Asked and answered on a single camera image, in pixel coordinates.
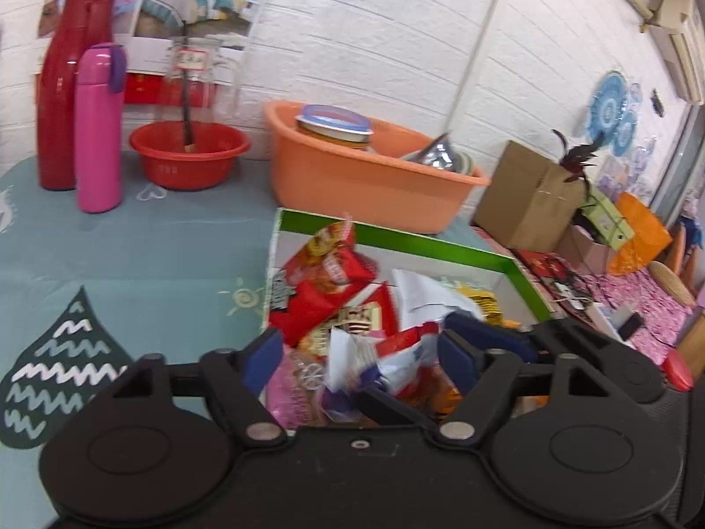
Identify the green snack box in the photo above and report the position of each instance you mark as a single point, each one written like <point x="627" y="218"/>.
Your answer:
<point x="416" y="283"/>

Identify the white blue snack packet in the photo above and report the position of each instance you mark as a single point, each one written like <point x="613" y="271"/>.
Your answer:
<point x="401" y="365"/>

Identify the green small box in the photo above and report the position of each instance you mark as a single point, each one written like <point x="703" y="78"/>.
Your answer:
<point x="611" y="225"/>

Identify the orange bag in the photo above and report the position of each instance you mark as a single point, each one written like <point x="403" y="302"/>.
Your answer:
<point x="649" y="240"/>

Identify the pink thermos bottle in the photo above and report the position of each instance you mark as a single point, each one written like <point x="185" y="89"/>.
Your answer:
<point x="98" y="110"/>

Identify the red plastic bowl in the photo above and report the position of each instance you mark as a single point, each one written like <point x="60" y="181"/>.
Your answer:
<point x="171" y="162"/>

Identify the steel bowl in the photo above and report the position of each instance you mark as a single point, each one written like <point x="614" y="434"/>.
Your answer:
<point x="442" y="155"/>

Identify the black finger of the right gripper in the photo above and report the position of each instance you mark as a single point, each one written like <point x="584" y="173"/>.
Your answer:
<point x="485" y="336"/>

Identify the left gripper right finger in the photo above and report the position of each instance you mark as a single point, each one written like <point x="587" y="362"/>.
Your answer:
<point x="486" y="380"/>

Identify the orange plastic basin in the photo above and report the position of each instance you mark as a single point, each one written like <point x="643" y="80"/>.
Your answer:
<point x="376" y="186"/>

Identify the glass pitcher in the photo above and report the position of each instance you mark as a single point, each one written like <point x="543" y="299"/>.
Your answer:
<point x="198" y="89"/>

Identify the red snack packet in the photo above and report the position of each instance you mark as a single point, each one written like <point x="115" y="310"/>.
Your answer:
<point x="317" y="281"/>

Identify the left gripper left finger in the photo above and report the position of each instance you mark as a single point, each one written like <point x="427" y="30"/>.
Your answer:
<point x="234" y="380"/>

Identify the yellow snack packet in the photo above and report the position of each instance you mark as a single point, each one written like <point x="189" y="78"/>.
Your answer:
<point x="486" y="301"/>

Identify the dark red thermos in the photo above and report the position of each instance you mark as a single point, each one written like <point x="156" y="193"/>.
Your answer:
<point x="82" y="24"/>

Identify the cardboard box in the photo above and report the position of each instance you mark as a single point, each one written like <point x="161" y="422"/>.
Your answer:
<point x="530" y="201"/>

